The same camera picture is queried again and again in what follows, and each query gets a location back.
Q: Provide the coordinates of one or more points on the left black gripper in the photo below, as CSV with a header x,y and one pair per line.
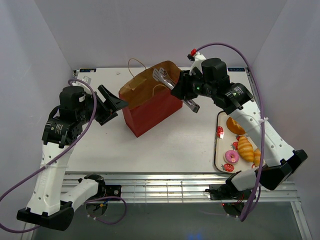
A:
x,y
109,108

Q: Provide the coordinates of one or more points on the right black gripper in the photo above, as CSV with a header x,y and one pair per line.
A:
x,y
181,90

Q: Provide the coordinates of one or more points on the silver metal tongs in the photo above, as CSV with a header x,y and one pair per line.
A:
x,y
161,76

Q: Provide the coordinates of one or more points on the red paper bag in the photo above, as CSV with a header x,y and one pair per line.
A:
x,y
149,101

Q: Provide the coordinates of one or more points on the round sugared bread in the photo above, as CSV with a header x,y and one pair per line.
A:
x,y
234,127

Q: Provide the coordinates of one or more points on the large fake croissant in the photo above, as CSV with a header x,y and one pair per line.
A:
x,y
245,149

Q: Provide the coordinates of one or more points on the small fake croissant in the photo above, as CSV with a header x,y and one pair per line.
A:
x,y
256,157

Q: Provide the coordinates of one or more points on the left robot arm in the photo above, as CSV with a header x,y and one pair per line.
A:
x,y
48,207

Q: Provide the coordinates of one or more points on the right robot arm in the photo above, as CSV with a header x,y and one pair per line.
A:
x,y
209,78

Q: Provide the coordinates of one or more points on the pink fake donut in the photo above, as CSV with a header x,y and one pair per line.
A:
x,y
231,157

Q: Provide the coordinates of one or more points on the left blue table label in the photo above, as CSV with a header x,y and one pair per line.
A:
x,y
87,70

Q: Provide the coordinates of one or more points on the blue table label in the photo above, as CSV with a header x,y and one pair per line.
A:
x,y
236,69
87,70

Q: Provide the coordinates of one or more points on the right blue table label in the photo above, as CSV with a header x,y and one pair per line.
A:
x,y
236,69

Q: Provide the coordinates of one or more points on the strawberry pattern tray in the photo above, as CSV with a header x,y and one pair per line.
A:
x,y
226,140

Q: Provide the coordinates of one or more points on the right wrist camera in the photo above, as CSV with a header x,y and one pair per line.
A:
x,y
196,58

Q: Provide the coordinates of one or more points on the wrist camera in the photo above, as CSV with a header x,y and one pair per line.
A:
x,y
87,80
196,58

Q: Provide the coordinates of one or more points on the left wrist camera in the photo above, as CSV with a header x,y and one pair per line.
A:
x,y
87,80

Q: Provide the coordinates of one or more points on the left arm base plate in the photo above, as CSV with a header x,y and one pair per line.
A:
x,y
111,190

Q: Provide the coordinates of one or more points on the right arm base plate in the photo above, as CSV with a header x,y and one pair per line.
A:
x,y
225,192

